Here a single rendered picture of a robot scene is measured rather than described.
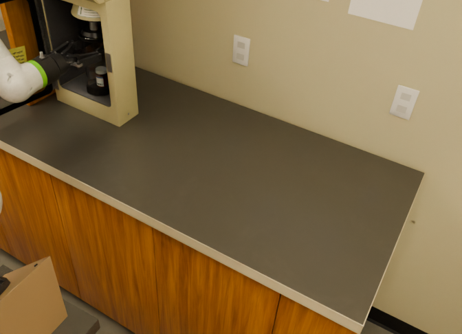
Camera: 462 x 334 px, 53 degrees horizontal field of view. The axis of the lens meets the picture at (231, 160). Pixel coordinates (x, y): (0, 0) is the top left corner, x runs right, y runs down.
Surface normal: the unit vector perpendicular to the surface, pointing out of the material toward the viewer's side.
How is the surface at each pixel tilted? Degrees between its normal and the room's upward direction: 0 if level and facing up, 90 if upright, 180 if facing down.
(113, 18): 90
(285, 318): 90
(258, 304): 90
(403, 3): 90
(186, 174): 0
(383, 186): 0
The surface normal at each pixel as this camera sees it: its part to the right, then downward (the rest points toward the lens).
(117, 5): 0.86, 0.37
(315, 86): -0.51, 0.52
